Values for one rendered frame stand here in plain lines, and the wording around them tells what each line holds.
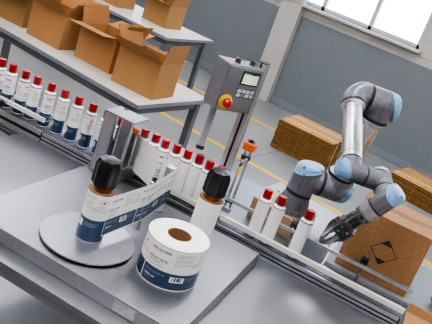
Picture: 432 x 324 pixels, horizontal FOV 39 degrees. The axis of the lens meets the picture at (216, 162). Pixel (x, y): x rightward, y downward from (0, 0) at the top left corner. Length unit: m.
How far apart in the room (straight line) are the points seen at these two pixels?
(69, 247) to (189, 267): 0.38
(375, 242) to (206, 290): 0.81
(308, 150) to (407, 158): 1.71
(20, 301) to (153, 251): 1.06
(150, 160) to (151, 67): 1.60
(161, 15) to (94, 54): 2.30
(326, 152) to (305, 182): 3.75
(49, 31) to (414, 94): 4.57
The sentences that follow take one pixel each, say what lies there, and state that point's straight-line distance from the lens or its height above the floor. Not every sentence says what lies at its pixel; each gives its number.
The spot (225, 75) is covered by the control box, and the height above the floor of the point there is 1.42.
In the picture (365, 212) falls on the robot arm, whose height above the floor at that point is 1.19.
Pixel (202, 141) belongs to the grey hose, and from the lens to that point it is 2.54.
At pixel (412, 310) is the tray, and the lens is 2.55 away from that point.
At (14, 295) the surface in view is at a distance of 2.87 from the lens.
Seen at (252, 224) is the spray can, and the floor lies 0.93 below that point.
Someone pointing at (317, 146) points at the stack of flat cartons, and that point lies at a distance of 6.39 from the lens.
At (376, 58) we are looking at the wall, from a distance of 7.80.
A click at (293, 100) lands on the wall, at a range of 8.23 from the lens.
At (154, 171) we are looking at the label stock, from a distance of 2.39.
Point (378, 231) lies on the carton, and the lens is 2.52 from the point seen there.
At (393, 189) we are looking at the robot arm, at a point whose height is 1.30.
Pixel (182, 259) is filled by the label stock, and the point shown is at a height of 1.00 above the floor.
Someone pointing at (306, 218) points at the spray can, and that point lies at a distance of 2.34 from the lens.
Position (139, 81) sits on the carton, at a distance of 4.04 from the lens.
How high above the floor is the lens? 1.93
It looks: 20 degrees down
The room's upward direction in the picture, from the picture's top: 20 degrees clockwise
